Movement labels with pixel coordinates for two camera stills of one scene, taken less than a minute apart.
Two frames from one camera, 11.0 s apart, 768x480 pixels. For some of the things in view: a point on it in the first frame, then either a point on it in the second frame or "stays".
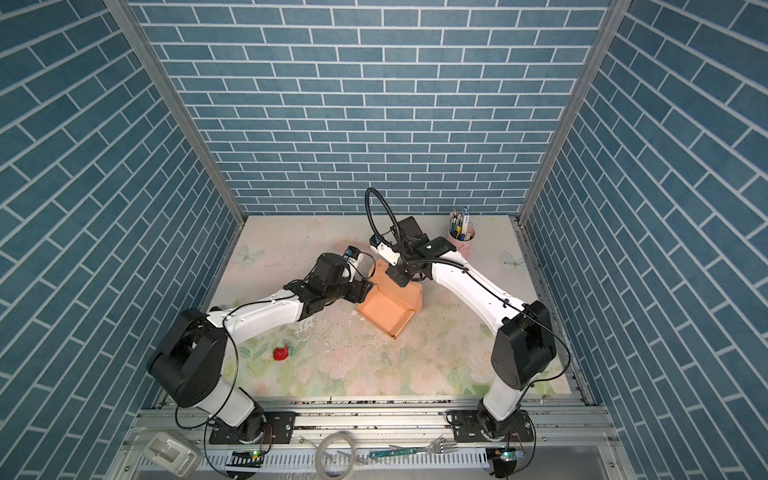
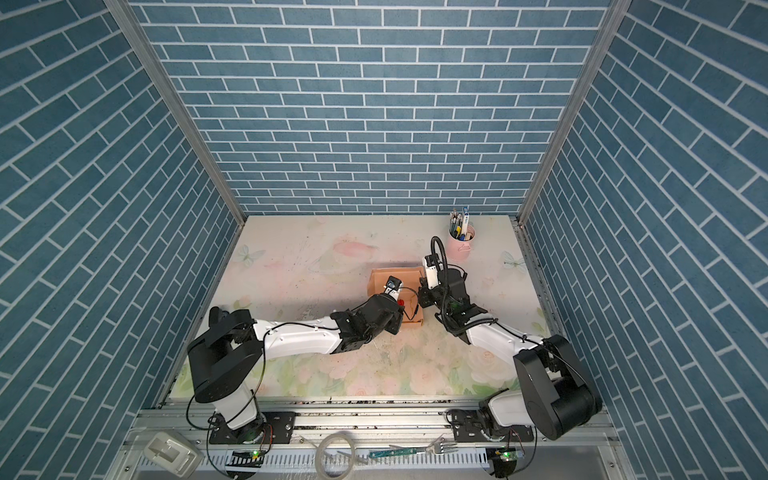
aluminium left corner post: [135, 31] stays
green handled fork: [438, 446] stays
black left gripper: [359, 290] to [397, 315]
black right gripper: [399, 277] to [424, 290]
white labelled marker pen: [465, 223] stays
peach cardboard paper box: [390, 305] stays
